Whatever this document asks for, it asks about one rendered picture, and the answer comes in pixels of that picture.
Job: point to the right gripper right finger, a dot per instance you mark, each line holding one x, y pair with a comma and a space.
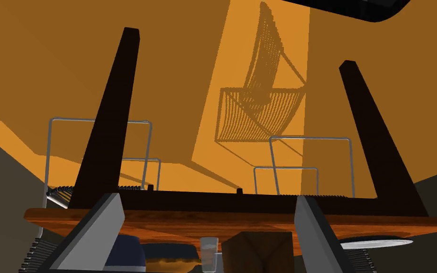
315, 239

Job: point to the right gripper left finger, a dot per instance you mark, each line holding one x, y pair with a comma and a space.
97, 231

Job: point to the dark blue mug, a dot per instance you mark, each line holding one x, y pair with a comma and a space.
127, 252

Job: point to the brown box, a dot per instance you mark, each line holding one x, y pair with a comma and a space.
258, 253

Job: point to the white plate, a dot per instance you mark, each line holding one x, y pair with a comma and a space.
377, 242

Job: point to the clear drinking glass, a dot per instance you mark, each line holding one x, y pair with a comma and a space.
208, 254

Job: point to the black rounded object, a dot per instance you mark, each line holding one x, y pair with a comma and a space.
355, 8

